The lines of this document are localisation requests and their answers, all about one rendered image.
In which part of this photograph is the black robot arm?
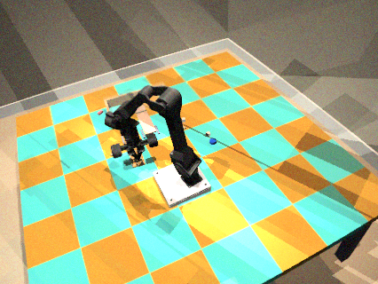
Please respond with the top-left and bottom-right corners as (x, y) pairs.
(105, 84), (203, 188)

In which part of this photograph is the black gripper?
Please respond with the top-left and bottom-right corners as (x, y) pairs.
(111, 132), (159, 161)

